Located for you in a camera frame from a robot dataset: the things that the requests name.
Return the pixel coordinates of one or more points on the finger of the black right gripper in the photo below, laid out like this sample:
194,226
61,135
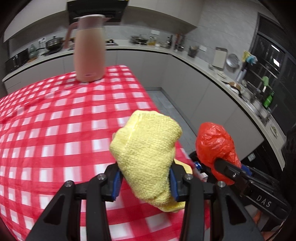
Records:
235,174

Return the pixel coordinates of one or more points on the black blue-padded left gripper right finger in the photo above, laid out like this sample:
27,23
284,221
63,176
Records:
229,220

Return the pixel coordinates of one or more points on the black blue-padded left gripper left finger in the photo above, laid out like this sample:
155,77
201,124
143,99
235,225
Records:
60,220

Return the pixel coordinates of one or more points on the orange plastic bag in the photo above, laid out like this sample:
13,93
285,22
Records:
214,142

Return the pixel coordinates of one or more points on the yellow knitted cloth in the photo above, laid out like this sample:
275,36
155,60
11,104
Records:
144,150

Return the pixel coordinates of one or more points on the yellow sponge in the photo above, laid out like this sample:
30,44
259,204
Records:
186,167

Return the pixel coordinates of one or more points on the red white checkered tablecloth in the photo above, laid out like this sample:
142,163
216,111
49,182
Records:
60,129

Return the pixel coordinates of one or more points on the round metal plate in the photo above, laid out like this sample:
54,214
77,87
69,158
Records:
232,61

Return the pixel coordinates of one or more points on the white cutting board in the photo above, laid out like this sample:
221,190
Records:
220,58

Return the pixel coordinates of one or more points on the utensil holder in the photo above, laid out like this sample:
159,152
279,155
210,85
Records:
193,50

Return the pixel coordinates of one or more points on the gas stove top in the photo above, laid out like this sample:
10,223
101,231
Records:
110,42

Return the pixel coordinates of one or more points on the pink thermos jug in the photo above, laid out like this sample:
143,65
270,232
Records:
89,47

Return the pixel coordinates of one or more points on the green ceramic vase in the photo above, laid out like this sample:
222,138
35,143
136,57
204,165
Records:
33,53

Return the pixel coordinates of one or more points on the lidded cooking pot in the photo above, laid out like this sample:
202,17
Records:
56,43

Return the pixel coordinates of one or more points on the black microwave oven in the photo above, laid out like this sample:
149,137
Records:
17,61

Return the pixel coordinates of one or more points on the black range hood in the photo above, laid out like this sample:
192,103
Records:
111,9

